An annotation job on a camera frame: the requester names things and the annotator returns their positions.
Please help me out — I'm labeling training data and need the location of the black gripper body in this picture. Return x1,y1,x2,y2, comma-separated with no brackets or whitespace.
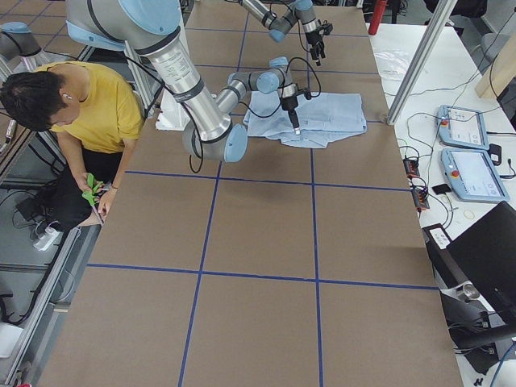
280,95,298,111
305,31,324,50

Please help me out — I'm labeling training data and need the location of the light blue button-up shirt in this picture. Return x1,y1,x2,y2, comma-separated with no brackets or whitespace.
243,92,367,148

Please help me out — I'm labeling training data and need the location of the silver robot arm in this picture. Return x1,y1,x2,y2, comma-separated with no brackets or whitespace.
237,0,333,66
65,1,300,162

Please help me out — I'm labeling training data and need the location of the red fire extinguisher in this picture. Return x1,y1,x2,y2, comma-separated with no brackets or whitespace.
368,0,388,35

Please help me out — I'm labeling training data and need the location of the clear plastic bag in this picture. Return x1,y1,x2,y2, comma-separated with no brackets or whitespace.
374,49,411,81

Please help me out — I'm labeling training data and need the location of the upper orange black usb hub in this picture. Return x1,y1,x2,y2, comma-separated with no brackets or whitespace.
402,157,421,178

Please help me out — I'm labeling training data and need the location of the orange black usb hub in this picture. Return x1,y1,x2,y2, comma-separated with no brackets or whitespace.
402,157,421,178
411,185,430,212

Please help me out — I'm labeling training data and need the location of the lower orange black usb hub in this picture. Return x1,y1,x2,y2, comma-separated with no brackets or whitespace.
411,185,430,212

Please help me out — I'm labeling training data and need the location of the upper blue teach pendant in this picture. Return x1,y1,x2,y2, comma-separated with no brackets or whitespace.
437,105,489,151

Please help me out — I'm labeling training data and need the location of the blue teach pendant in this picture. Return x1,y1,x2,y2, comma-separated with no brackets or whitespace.
440,148,510,203
437,105,489,151

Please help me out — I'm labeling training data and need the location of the lower blue teach pendant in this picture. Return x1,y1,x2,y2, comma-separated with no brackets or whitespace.
440,148,510,203

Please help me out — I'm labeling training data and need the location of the person in yellow shirt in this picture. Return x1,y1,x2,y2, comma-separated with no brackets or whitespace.
1,61,144,231

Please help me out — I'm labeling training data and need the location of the green pink stick tool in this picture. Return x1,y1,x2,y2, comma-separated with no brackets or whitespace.
81,173,104,226

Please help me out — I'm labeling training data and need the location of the black monitor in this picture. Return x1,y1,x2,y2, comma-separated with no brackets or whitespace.
422,202,515,374

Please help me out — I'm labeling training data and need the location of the white power strip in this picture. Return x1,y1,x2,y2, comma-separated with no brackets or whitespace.
33,226,60,252

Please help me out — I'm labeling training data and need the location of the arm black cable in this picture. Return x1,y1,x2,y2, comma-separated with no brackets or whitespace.
296,15,312,53
241,56,323,120

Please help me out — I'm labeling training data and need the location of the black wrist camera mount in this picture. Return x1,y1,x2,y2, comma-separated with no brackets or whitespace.
296,88,312,101
317,21,333,36

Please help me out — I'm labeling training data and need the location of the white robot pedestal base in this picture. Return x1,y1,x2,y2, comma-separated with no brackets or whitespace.
155,0,217,132

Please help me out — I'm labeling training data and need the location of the aluminium frame post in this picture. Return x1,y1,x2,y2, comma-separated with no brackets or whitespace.
386,0,457,125

